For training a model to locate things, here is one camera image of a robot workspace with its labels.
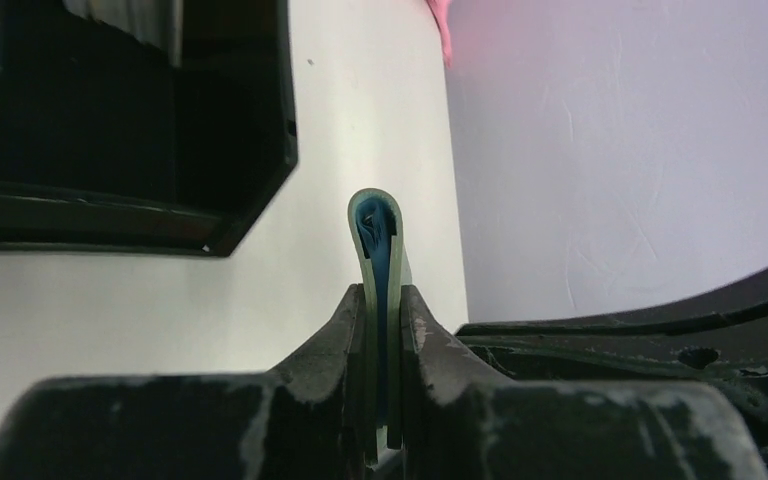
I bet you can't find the green card holder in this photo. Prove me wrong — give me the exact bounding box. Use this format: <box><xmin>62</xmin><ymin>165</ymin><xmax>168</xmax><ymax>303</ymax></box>
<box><xmin>347</xmin><ymin>188</ymin><xmax>411</xmax><ymax>467</ymax></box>

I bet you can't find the pink cloth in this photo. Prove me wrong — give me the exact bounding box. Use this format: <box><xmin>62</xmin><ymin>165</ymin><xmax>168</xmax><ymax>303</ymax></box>
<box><xmin>425</xmin><ymin>0</ymin><xmax>453</xmax><ymax>68</ymax></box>

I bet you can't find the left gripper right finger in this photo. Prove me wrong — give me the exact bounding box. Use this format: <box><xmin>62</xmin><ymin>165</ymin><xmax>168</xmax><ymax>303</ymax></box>
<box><xmin>401</xmin><ymin>286</ymin><xmax>768</xmax><ymax>479</ymax></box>

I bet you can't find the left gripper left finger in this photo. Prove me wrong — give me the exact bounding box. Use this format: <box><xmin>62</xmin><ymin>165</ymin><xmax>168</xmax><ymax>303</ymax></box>
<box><xmin>0</xmin><ymin>285</ymin><xmax>367</xmax><ymax>479</ymax></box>

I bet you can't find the black card box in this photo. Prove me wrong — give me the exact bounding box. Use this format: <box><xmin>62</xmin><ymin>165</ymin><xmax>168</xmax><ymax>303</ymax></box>
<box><xmin>0</xmin><ymin>1</ymin><xmax>298</xmax><ymax>257</ymax></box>

